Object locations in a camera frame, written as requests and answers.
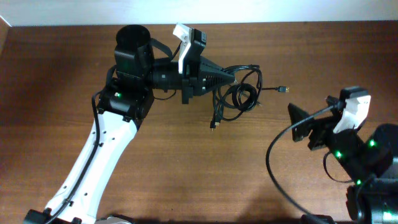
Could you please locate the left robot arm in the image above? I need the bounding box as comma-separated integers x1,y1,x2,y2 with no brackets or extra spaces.
24,24,235,223

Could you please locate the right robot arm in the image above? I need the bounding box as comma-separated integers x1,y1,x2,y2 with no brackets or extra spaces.
288,86,397,223

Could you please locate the left camera black cable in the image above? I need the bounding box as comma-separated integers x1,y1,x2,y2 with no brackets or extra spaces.
43,42,184,224

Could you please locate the camera black cable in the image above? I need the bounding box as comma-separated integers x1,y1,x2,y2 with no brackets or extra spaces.
265,95,341,224
43,42,184,224

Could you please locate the right camera black cable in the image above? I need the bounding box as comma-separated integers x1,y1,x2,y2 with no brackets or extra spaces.
265,95,341,224

